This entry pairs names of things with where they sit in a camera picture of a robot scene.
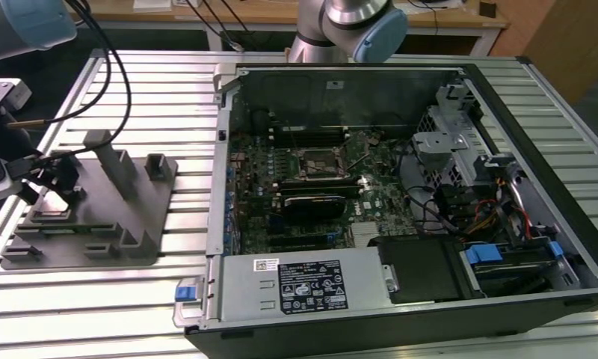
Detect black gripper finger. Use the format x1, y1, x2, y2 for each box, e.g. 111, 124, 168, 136
32, 149, 90, 199
18, 177, 47, 206

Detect wire locking lever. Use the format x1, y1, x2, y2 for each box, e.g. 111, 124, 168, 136
287, 126, 303, 156

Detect CPU socket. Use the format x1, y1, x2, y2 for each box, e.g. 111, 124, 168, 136
296, 146, 354, 180

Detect green RAM stick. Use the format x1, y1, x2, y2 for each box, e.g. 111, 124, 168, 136
39, 223, 119, 235

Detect grey parts rack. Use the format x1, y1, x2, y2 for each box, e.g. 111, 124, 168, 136
0, 129, 180, 270

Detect silver power supply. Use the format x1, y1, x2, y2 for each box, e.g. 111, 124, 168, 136
214, 248, 399, 325

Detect wooden desk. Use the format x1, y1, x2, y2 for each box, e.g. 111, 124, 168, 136
79, 0, 511, 57

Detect black expansion slot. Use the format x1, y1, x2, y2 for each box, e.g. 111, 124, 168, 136
268, 234, 343, 251

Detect black graphics card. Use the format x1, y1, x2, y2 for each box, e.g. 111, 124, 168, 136
282, 192, 348, 225

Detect silver chipset heatsink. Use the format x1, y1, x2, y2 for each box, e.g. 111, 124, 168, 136
351, 222, 386, 244

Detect green motherboard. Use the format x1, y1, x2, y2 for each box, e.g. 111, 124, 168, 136
227, 125, 415, 255

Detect silver drive bay cage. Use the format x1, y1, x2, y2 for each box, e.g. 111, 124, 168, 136
411, 84, 520, 190

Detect black open PC case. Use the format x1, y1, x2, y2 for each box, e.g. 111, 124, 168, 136
183, 61, 598, 359

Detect hard disk in blue carrier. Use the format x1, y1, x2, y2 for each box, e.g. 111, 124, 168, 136
462, 241, 565, 298

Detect wooden cabinet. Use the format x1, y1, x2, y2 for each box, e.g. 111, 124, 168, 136
491, 0, 598, 108

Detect black cable brass connector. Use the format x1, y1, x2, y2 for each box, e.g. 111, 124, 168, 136
7, 0, 116, 131

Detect black camera cable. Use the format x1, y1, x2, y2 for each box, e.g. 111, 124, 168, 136
7, 0, 134, 180

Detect hanging cable with plug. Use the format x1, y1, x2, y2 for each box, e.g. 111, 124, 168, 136
188, 0, 248, 52

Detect yellow black power wires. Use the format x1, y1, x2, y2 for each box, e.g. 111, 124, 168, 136
458, 212, 500, 235

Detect red data wire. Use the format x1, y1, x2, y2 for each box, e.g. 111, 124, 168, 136
474, 199, 536, 240

